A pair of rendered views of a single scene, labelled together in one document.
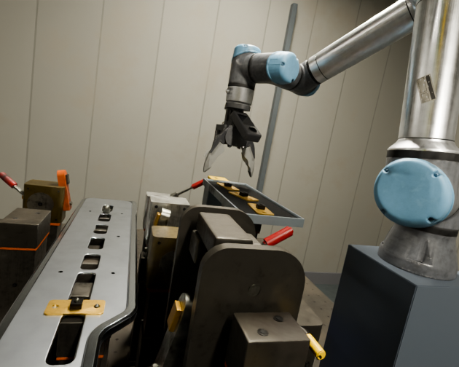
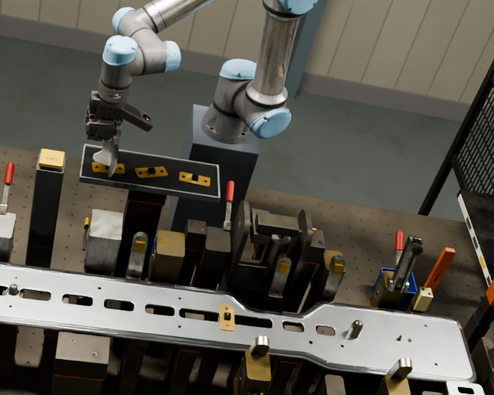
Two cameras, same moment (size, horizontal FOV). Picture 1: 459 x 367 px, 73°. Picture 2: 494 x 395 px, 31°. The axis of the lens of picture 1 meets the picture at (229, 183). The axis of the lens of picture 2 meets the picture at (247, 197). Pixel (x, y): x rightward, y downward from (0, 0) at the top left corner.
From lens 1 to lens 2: 2.26 m
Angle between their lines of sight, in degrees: 82
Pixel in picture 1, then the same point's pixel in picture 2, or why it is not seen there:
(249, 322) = (314, 243)
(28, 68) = not seen: outside the picture
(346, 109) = not seen: outside the picture
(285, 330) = (318, 235)
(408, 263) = (240, 139)
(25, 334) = (251, 337)
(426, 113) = (280, 82)
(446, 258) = not seen: hidden behind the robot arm
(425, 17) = (283, 33)
